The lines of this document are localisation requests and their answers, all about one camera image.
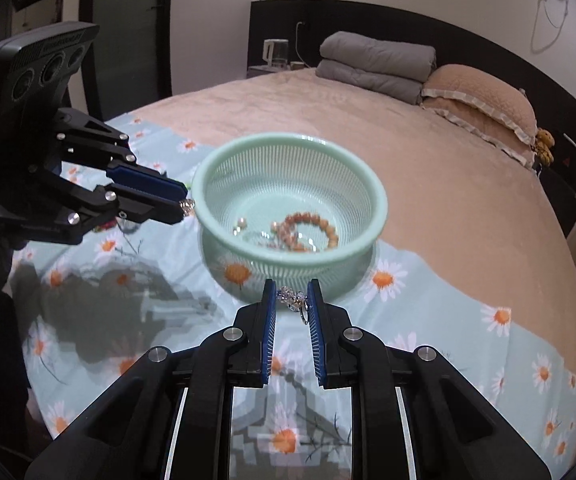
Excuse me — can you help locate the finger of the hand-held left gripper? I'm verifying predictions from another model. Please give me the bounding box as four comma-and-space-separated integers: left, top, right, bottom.
52, 107, 189, 202
18, 166, 185, 247

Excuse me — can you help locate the pink bead bracelet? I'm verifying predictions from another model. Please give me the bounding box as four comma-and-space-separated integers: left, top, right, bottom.
267, 221, 295, 252

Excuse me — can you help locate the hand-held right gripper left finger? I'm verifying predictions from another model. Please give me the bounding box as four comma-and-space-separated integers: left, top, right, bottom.
25, 279, 279, 480

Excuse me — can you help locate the green plastic mesh basket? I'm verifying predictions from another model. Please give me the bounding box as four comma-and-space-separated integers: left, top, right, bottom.
191, 132, 389, 307

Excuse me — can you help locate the brown teddy bear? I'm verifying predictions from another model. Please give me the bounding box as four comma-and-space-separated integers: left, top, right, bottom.
532, 127, 557, 167

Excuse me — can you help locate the folded grey quilt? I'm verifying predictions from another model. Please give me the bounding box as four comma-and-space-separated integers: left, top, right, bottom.
315, 31, 438, 106

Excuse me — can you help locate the black headboard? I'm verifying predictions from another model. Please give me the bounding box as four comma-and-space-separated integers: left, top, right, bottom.
249, 0, 576, 202

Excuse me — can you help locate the crystal chain bracelet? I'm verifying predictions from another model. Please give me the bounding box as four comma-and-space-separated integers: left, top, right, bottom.
277, 286, 315, 324

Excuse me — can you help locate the white wall cable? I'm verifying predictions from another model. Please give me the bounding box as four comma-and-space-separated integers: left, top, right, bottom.
530, 0, 572, 54

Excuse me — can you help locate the thin silver bangle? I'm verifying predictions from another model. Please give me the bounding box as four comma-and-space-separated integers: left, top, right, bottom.
240, 229, 319, 254

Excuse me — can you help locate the white electric kettle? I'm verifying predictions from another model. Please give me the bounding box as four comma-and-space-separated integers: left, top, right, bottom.
262, 38, 291, 69

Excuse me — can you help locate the peach ruffled pillow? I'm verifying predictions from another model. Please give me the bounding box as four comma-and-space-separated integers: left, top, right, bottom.
420, 94, 535, 169
427, 63, 539, 136

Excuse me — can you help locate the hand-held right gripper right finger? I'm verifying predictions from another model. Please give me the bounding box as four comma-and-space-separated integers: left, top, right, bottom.
307, 279, 554, 480

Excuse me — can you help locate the brown bead bracelet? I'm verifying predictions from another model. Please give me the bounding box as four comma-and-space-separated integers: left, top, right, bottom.
280, 211, 342, 253

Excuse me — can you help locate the bedside table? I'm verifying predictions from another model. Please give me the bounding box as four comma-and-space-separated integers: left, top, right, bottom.
246, 62, 319, 80

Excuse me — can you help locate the daisy-print blue cloth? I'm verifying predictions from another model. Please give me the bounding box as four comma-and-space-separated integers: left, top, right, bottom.
10, 110, 576, 480

